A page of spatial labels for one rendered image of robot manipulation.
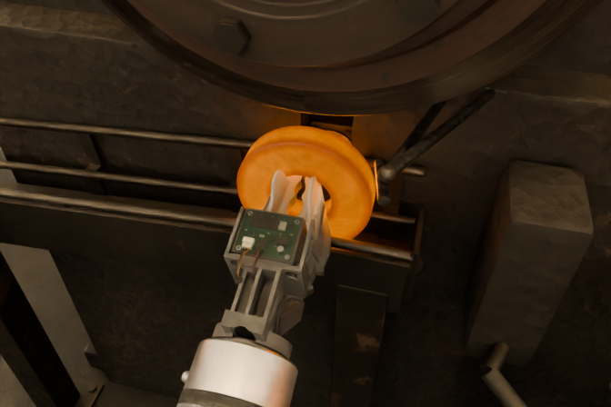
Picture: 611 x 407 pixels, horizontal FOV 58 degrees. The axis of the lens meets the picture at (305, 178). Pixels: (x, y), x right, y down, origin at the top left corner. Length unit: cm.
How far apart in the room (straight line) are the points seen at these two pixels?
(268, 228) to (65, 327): 106
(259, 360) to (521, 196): 29
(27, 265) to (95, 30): 108
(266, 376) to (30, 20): 50
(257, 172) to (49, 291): 107
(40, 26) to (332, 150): 38
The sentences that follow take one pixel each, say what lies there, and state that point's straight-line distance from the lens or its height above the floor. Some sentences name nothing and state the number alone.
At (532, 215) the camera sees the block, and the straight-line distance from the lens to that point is 56.
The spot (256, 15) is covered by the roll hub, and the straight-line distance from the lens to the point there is 37.
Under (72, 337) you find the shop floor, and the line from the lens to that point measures 149.
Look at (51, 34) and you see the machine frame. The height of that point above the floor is 87.
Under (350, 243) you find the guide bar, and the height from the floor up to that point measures 71.
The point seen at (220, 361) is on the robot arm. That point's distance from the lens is 47.
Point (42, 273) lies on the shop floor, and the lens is 165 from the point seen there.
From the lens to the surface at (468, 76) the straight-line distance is 46.
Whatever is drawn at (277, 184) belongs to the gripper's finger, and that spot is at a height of 79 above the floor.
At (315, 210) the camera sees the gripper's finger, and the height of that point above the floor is 76.
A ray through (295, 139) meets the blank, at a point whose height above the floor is 82.
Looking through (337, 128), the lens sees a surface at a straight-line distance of 67.
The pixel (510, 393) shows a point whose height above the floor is 60.
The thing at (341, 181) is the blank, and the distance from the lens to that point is 58.
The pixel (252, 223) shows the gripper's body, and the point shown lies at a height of 81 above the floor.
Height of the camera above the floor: 117
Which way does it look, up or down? 42 degrees down
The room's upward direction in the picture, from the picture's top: straight up
